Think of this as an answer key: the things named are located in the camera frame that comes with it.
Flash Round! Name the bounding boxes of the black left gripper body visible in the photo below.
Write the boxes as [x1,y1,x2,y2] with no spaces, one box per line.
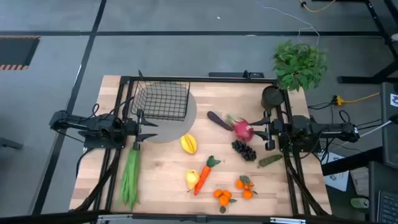
[126,108,144,151]

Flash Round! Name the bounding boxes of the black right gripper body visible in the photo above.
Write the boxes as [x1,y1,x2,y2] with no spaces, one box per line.
[264,109,282,152]

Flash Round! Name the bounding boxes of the pink dragon fruit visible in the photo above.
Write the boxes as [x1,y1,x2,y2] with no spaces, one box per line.
[225,114,256,143]

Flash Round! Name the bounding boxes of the dark grape bunch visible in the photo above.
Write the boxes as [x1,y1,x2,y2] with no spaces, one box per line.
[231,139,257,162]

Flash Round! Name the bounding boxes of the green cucumber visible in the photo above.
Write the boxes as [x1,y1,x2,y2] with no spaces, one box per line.
[257,154,284,169]

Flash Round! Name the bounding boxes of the green bean bundle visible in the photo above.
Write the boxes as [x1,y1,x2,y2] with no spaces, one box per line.
[117,148,142,212]

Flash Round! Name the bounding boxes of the dark purple eggplant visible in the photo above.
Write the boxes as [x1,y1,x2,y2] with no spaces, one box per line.
[206,111,234,132]

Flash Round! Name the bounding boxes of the orange tangerine cluster with leaves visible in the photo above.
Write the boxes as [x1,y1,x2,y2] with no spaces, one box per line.
[213,188,238,214]
[234,175,259,200]

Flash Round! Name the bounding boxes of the yellow pear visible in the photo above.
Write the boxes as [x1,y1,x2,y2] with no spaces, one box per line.
[185,169,200,192]

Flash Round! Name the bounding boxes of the orange carrot with green top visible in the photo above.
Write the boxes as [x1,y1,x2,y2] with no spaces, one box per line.
[193,155,222,197]

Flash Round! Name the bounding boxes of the black plant pot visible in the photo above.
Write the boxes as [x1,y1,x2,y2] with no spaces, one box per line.
[261,85,285,110]

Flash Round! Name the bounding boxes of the grey round plate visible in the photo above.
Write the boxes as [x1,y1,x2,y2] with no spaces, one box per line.
[136,81,198,144]

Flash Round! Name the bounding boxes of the green leafy plant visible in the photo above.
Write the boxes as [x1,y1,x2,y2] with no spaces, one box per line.
[272,40,329,93]

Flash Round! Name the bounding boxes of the white printed paper sheet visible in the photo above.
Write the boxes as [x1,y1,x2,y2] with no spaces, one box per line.
[320,151,351,192]

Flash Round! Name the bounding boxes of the black desk beam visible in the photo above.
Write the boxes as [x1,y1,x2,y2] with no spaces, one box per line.
[321,146,384,177]

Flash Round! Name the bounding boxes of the green can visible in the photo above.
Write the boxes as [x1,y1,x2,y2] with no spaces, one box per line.
[350,197,370,209]

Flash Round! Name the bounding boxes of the dark computer case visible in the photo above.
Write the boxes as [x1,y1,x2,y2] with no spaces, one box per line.
[381,81,398,169]

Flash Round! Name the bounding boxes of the black keyboard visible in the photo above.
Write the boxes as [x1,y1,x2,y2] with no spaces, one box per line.
[377,190,398,224]

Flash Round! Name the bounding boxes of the black hazard-striped floor mat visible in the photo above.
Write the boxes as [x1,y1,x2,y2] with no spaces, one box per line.
[0,35,41,72]

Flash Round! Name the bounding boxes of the black wire basket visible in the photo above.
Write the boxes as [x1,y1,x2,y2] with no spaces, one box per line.
[130,70,191,122]

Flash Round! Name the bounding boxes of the yellow power plug cable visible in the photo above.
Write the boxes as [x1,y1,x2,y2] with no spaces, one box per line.
[332,91,381,107]

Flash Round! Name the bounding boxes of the black aluminium table frame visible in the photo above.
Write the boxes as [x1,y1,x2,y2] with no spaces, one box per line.
[70,75,331,217]

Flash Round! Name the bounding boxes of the silver metal bracket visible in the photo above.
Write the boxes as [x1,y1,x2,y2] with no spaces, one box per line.
[269,217,307,224]
[96,213,126,224]

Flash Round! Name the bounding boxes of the thick white cable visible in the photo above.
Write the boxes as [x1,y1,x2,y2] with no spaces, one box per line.
[357,119,393,138]

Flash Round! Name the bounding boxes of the thin white floor cable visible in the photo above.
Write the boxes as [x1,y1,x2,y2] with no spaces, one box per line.
[254,0,321,45]

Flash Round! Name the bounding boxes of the yellow floor cable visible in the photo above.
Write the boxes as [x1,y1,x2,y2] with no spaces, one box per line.
[298,0,337,14]

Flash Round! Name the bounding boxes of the black desk leg frame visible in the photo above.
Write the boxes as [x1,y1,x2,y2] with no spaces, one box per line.
[312,0,398,85]

